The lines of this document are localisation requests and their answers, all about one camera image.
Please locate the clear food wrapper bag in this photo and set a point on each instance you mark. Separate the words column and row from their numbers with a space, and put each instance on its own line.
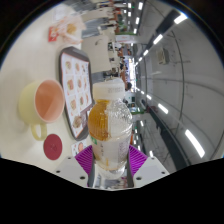
column 70, row 30

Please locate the ceiling lights group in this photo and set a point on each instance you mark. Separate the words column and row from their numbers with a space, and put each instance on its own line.
column 195, row 143

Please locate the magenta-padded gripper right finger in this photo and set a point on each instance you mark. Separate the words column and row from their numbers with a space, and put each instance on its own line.
column 138, row 160

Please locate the small red sauce packet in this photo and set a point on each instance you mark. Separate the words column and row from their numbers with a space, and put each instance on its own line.
column 52, row 34

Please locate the dark food tray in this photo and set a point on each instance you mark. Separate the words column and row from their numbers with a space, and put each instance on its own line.
column 75, row 90

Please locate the colourful sticker sheet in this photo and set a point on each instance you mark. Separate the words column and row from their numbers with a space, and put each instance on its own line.
column 79, row 147

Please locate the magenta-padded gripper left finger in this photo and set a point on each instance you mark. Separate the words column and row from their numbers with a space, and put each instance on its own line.
column 83, row 160

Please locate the ceiling air conditioner unit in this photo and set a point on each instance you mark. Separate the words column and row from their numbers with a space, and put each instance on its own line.
column 163, row 56

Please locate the flat round red coaster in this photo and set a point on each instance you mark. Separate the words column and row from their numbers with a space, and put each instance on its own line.
column 52, row 146

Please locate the beige wooden chair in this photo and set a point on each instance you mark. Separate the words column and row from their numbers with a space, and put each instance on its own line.
column 96, row 53

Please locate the clear plastic drink bottle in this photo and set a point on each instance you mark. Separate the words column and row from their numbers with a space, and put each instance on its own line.
column 110, row 133

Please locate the yellow mug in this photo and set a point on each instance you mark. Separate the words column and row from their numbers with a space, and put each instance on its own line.
column 40, row 103

